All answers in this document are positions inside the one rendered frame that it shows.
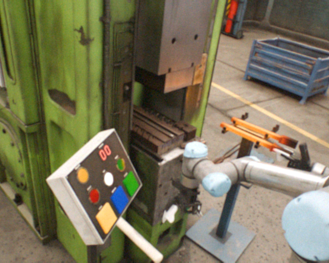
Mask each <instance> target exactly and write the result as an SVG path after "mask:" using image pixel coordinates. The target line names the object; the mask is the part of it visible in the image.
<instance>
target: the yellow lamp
mask: <svg viewBox="0 0 329 263"><path fill-rule="evenodd" d="M78 177H79V179H80V181H81V182H86V181H87V178H88V174H87V171H86V170H84V169H80V170H79V172H78Z"/></svg>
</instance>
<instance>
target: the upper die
mask: <svg viewBox="0 0 329 263"><path fill-rule="evenodd" d="M193 73H194V66H191V67H189V68H184V69H179V70H178V71H174V72H168V73H166V74H162V75H156V74H154V73H151V72H149V71H146V70H145V69H143V68H141V67H138V66H135V80H137V81H139V82H142V83H144V84H146V85H148V86H150V87H152V88H154V89H156V90H158V91H160V92H163V93H166V92H169V91H173V90H176V89H180V88H183V87H187V86H189V85H191V84H192V80H193Z"/></svg>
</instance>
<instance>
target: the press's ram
mask: <svg viewBox="0 0 329 263"><path fill-rule="evenodd" d="M211 5H212V0H139V6H138V25H137V45H136V66H138V67H141V68H143V69H145V70H146V71H149V72H151V73H154V74H156V75H162V74H166V73H168V72H174V71H178V70H179V69H184V68H189V67H191V66H197V65H200V64H201V61H202V55H203V49H204V45H205V39H206V32H207V26H208V20H209V13H210V9H211Z"/></svg>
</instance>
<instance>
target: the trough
mask: <svg viewBox="0 0 329 263"><path fill-rule="evenodd" d="M133 113H134V114H136V115H138V116H139V117H141V118H142V119H144V120H146V121H147V122H150V123H151V124H153V125H154V126H156V127H158V128H160V129H161V130H163V131H164V132H167V133H168V134H169V135H173V138H175V137H176V136H177V134H176V133H174V132H173V131H171V130H169V129H167V128H165V127H163V126H162V125H160V124H159V123H156V122H155V121H153V120H151V119H149V118H148V117H146V116H145V115H143V114H142V113H139V112H137V111H136V110H134V109H133Z"/></svg>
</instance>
